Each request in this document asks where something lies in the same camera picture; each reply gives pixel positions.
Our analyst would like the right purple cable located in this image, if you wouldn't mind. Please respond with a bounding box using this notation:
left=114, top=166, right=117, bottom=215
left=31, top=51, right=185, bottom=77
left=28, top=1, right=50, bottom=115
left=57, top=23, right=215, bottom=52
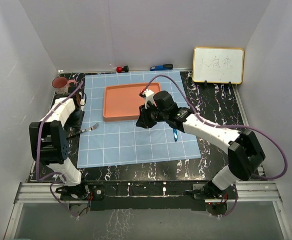
left=143, top=74, right=289, bottom=218

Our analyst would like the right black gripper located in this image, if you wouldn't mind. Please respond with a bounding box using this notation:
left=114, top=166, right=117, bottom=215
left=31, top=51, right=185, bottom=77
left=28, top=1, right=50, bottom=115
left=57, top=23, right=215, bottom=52
left=136, top=102, right=168, bottom=130

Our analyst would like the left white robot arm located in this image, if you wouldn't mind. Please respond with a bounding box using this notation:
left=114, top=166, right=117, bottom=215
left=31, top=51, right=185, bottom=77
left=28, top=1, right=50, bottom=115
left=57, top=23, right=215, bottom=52
left=29, top=88, right=89, bottom=200

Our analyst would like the red capped marker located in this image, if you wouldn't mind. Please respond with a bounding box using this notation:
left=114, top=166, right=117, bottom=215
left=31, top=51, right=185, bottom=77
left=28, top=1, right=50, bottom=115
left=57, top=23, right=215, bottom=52
left=116, top=65, right=129, bottom=73

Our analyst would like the silver metal fork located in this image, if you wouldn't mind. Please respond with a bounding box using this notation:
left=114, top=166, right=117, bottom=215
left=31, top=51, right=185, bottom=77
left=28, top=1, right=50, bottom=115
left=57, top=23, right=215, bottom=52
left=67, top=122, right=99, bottom=140

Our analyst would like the small framed whiteboard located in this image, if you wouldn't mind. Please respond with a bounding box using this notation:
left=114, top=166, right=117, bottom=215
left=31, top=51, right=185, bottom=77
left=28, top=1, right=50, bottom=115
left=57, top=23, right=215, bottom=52
left=192, top=46, right=245, bottom=85

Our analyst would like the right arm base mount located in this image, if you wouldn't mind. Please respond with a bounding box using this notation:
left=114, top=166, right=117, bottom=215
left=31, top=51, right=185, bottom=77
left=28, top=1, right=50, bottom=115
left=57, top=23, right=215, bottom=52
left=183, top=183, right=237, bottom=203

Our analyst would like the blue checked tablecloth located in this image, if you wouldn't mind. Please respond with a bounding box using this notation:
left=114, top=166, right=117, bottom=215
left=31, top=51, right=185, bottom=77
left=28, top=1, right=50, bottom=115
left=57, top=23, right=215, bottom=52
left=77, top=71, right=201, bottom=168

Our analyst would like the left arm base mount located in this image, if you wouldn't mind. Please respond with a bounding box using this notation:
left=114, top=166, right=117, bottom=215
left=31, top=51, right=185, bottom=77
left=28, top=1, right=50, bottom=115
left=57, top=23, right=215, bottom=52
left=54, top=181, right=105, bottom=201

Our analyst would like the blue patterned knife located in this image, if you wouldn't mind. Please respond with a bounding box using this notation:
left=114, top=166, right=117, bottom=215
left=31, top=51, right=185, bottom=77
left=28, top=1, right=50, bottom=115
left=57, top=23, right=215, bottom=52
left=173, top=128, right=178, bottom=142

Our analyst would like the aluminium frame rail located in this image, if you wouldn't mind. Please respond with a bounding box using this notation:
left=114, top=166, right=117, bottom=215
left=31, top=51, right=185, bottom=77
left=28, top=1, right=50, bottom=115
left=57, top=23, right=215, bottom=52
left=14, top=180, right=282, bottom=204

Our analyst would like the pink floral mug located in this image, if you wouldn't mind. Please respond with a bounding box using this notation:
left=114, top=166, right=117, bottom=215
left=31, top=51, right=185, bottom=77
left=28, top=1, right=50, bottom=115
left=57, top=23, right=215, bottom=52
left=52, top=76, right=77, bottom=95

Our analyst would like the orange plastic tray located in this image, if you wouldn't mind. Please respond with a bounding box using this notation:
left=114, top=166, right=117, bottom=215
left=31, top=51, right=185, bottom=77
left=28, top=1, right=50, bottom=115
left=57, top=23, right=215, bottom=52
left=103, top=82, right=147, bottom=122

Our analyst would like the blue marker pen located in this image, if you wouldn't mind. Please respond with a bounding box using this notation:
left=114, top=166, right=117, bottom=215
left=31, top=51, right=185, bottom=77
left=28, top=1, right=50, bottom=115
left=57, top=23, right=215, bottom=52
left=150, top=63, right=174, bottom=72

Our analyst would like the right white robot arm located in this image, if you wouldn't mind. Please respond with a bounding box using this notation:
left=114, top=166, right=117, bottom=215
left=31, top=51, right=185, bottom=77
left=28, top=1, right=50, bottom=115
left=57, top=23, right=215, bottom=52
left=136, top=89, right=265, bottom=199

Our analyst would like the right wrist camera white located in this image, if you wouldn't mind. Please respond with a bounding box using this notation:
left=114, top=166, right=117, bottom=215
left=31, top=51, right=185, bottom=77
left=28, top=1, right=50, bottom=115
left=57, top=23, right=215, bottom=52
left=139, top=89, right=155, bottom=109

